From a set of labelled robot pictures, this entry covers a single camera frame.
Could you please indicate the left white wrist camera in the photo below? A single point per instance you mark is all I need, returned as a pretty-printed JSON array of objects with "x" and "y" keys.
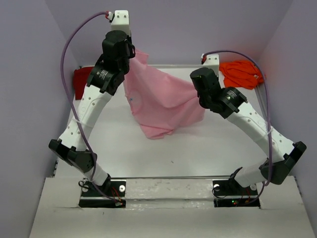
[{"x": 119, "y": 20}]

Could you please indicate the orange t shirt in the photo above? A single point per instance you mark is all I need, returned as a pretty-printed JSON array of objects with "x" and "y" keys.
[{"x": 241, "y": 73}]

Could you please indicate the pink t shirt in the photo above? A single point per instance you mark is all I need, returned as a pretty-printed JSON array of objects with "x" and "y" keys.
[{"x": 159, "y": 102}]

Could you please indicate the dark red folded t shirt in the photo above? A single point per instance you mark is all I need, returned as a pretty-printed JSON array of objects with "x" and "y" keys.
[{"x": 80, "y": 80}]

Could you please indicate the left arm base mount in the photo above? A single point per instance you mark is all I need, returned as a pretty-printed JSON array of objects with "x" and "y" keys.
[{"x": 95, "y": 197}]

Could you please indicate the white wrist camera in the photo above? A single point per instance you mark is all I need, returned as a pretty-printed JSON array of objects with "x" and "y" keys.
[
  {"x": 119, "y": 20},
  {"x": 211, "y": 61}
]

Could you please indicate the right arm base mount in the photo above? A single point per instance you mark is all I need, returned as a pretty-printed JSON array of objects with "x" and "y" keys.
[{"x": 228, "y": 193}]

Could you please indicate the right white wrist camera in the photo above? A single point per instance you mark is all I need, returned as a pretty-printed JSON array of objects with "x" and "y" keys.
[{"x": 211, "y": 61}]

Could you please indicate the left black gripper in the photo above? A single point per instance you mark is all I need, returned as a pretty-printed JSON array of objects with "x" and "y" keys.
[{"x": 129, "y": 41}]

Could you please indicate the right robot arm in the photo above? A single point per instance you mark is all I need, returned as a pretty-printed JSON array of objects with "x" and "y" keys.
[{"x": 282, "y": 153}]

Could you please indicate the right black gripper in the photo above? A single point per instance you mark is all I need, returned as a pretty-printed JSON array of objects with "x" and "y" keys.
[{"x": 217, "y": 78}]

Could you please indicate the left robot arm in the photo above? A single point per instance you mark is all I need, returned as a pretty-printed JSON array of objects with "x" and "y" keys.
[{"x": 102, "y": 83}]

